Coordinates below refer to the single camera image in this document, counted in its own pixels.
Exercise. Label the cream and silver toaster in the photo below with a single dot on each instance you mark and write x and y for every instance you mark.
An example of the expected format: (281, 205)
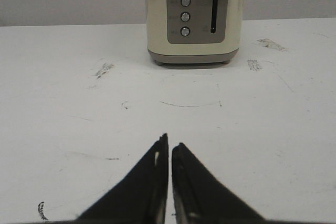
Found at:
(193, 31)

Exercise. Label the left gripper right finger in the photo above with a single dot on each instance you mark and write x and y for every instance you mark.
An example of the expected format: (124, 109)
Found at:
(198, 195)

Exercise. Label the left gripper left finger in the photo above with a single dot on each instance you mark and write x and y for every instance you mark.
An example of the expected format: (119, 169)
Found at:
(141, 195)

